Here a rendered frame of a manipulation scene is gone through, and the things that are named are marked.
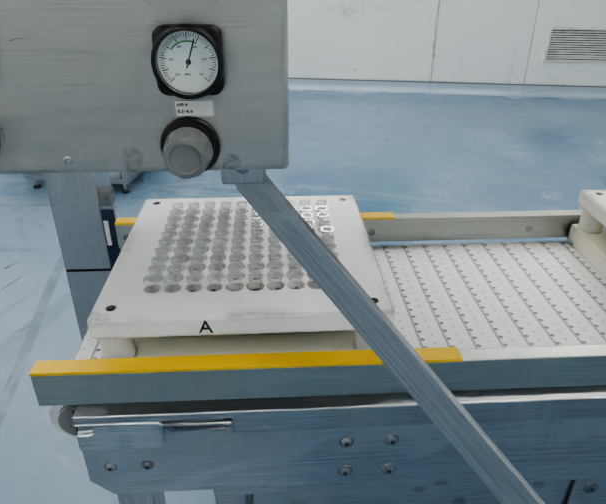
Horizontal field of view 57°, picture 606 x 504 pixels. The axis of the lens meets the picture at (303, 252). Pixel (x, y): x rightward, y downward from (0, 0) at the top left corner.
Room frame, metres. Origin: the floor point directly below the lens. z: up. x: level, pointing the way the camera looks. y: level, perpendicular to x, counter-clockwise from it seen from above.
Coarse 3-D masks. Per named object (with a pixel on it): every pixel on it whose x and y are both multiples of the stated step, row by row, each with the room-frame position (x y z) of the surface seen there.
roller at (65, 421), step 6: (66, 408) 0.35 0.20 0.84; (72, 408) 0.34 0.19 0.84; (60, 414) 0.34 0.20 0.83; (66, 414) 0.34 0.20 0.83; (72, 414) 0.34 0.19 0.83; (60, 420) 0.34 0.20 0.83; (66, 420) 0.34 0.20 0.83; (72, 420) 0.34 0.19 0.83; (60, 426) 0.34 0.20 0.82; (66, 426) 0.34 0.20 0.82; (72, 426) 0.34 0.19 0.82; (72, 432) 0.34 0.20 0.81
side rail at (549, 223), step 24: (408, 216) 0.63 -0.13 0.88; (432, 216) 0.63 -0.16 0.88; (456, 216) 0.63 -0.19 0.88; (480, 216) 0.63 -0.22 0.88; (504, 216) 0.63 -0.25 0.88; (528, 216) 0.63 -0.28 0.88; (552, 216) 0.63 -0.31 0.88; (576, 216) 0.64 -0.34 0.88; (120, 240) 0.60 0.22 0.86; (384, 240) 0.62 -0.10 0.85; (408, 240) 0.62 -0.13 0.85
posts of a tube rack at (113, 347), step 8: (360, 336) 0.38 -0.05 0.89; (104, 344) 0.36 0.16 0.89; (112, 344) 0.36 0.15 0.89; (120, 344) 0.36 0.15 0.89; (128, 344) 0.37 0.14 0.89; (360, 344) 0.38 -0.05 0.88; (104, 352) 0.36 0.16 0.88; (112, 352) 0.36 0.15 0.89; (120, 352) 0.36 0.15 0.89; (128, 352) 0.36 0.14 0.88
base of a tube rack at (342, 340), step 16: (192, 336) 0.40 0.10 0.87; (208, 336) 0.40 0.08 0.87; (224, 336) 0.40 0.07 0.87; (240, 336) 0.40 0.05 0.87; (256, 336) 0.40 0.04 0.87; (272, 336) 0.40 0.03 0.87; (288, 336) 0.40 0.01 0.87; (304, 336) 0.40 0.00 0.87; (320, 336) 0.40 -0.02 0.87; (336, 336) 0.40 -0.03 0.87; (352, 336) 0.40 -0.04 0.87; (144, 352) 0.37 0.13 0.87; (160, 352) 0.37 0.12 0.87; (176, 352) 0.37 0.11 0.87; (192, 352) 0.37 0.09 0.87; (208, 352) 0.37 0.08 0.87; (224, 352) 0.37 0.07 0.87; (240, 352) 0.37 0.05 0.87; (256, 352) 0.37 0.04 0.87; (272, 352) 0.37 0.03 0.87
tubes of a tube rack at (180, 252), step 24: (192, 216) 0.53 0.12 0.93; (240, 216) 0.53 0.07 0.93; (312, 216) 0.53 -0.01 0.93; (192, 240) 0.49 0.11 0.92; (216, 240) 0.48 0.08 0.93; (240, 240) 0.48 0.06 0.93; (192, 264) 0.43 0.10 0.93; (216, 264) 0.43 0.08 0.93; (240, 264) 0.43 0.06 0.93; (288, 264) 0.43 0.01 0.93
